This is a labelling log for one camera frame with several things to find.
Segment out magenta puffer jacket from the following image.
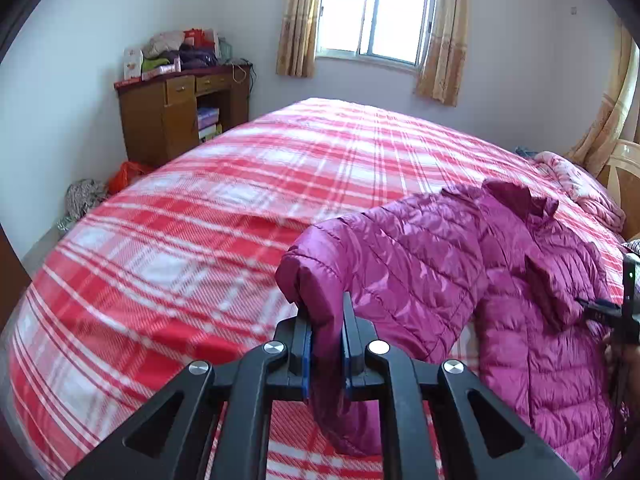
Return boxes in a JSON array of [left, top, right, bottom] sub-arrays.
[[276, 180, 615, 479]]

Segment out pile of clothes on desk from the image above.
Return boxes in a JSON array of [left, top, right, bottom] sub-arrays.
[[141, 28, 220, 73]]

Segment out person's right hand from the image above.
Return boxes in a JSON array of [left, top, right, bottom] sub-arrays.
[[603, 333, 622, 378]]

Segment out striped pillow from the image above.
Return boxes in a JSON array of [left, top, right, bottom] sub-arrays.
[[620, 238, 640, 257]]

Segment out pink floral quilt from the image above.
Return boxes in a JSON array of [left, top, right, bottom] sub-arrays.
[[533, 151, 626, 234]]

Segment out wooden bed headboard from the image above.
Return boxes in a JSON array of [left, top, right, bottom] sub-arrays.
[[598, 140, 640, 240]]

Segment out red plaid bed sheet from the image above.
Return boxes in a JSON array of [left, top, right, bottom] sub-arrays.
[[9, 99, 623, 479]]

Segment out beige side window curtain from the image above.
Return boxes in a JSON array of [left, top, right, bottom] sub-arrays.
[[565, 20, 639, 177]]

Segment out books in desk shelf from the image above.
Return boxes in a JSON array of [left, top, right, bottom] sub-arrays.
[[198, 107, 222, 142]]

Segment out red plastic bag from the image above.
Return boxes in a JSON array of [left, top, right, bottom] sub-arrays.
[[107, 160, 154, 195]]

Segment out patterned cloth on floor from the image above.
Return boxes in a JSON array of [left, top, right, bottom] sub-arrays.
[[56, 179, 107, 235]]

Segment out right beige curtain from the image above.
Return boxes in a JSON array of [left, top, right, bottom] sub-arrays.
[[416, 0, 469, 107]]

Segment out left beige curtain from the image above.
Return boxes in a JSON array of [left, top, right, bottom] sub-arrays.
[[276, 0, 321, 78]]

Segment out brown wooden desk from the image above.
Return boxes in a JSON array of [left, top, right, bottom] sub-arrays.
[[114, 62, 254, 168]]

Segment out brown wooden door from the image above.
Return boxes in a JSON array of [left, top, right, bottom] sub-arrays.
[[0, 229, 32, 330]]

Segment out white box on desk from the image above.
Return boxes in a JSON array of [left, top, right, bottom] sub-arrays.
[[122, 48, 144, 80]]

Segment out window with metal frame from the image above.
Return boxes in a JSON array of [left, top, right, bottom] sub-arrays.
[[316, 0, 436, 70]]

